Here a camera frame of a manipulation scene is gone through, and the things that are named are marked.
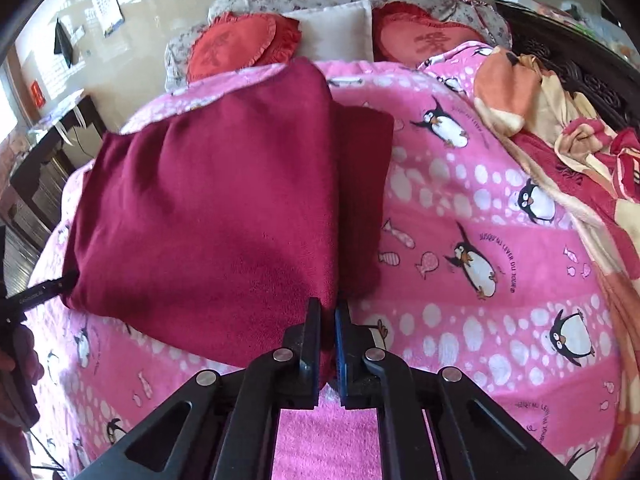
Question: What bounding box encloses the red heart-shaped cushion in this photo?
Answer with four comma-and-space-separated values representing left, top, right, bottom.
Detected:
372, 1, 488, 68
186, 12, 303, 83

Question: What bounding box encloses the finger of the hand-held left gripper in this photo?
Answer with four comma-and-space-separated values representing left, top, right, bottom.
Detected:
0, 270, 81, 312

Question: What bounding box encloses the pink penguin print blanket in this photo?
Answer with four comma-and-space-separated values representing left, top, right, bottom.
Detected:
25, 42, 626, 480

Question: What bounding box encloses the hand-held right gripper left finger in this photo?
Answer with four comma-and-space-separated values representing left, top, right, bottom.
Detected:
82, 298, 323, 480

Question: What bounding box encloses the black wall-mounted device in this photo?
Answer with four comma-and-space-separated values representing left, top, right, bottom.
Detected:
54, 17, 75, 68

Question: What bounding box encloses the dark wooden desk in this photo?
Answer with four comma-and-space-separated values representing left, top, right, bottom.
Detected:
10, 94, 106, 248

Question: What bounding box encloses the white pillow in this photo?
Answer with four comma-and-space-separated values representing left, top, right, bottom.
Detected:
280, 0, 375, 63

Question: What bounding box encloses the wall poster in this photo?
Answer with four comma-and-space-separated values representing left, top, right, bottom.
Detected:
89, 0, 124, 38

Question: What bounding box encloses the red orange cream checked blanket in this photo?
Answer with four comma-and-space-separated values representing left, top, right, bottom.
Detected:
472, 46, 640, 480

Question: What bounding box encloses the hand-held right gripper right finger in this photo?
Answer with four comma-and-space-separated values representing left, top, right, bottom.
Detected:
334, 301, 576, 480

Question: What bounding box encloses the dark carved wooden headboard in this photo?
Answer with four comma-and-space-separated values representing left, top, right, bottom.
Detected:
492, 0, 640, 136

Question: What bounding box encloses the maroon fleece garment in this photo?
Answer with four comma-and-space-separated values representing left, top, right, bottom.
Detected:
60, 57, 396, 386

